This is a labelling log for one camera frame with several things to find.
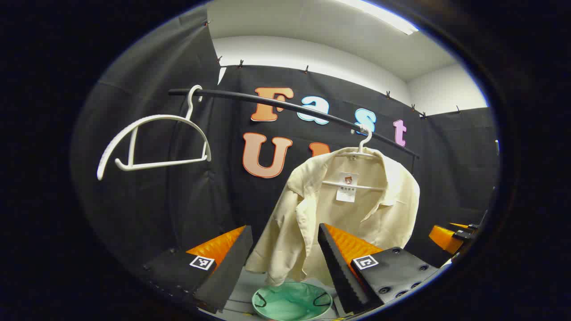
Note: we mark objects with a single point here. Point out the green laundry hamper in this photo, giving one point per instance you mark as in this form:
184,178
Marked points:
290,303

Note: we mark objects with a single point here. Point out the row of small backdrop clips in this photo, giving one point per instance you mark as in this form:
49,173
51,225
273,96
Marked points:
306,69

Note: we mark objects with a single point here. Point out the black backdrop cloth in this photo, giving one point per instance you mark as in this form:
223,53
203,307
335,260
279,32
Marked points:
200,187

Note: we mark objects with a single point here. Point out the white plastic hanger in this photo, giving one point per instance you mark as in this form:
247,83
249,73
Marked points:
365,142
156,117

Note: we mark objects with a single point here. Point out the black clothes rail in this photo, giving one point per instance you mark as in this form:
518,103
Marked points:
223,93

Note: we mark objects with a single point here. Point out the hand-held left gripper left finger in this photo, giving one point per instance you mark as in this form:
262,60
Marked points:
227,267

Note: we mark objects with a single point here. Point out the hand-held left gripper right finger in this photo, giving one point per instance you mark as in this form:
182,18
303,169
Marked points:
339,272

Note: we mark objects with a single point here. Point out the cream shirt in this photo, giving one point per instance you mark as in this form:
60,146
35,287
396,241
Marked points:
308,214

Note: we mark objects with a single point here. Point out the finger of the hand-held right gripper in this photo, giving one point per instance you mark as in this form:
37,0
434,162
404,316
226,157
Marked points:
444,238

